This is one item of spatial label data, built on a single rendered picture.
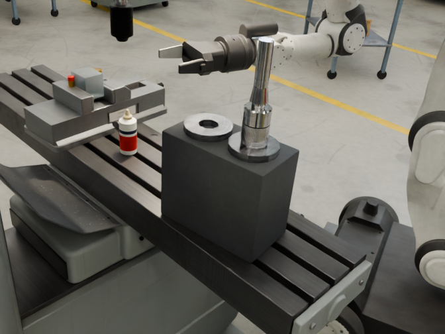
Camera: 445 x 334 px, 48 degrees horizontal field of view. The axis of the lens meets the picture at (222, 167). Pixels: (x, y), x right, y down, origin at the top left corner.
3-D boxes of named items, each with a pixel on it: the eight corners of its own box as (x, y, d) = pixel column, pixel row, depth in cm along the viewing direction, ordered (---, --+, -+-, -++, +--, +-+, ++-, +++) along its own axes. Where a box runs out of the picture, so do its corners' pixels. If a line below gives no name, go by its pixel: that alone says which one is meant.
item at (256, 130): (271, 140, 88) (275, 109, 85) (261, 152, 84) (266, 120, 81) (246, 134, 89) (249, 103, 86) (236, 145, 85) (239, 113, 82)
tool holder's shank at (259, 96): (270, 105, 84) (279, 38, 78) (264, 112, 81) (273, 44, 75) (252, 101, 85) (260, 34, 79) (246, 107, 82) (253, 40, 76)
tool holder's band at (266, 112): (275, 109, 85) (276, 104, 84) (266, 120, 81) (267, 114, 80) (249, 103, 86) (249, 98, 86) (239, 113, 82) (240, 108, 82)
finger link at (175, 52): (159, 60, 120) (183, 57, 123) (159, 48, 119) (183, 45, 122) (156, 58, 122) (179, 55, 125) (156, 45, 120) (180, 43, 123)
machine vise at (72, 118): (134, 95, 148) (133, 59, 142) (169, 112, 140) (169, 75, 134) (22, 130, 125) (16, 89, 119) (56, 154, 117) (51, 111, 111)
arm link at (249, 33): (224, 63, 130) (260, 59, 135) (246, 78, 122) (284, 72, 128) (227, 19, 124) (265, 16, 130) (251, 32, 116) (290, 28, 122)
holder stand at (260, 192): (198, 189, 109) (203, 103, 98) (285, 232, 98) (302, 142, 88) (159, 213, 100) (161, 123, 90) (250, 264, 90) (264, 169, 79)
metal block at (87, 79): (89, 88, 129) (88, 65, 126) (104, 96, 126) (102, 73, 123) (72, 93, 126) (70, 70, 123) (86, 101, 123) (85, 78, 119)
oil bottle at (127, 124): (130, 145, 123) (129, 104, 117) (140, 152, 120) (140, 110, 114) (116, 150, 120) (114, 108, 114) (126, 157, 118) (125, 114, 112)
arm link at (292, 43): (237, 55, 132) (278, 53, 139) (256, 67, 126) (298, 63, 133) (240, 30, 129) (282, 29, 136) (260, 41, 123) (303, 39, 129)
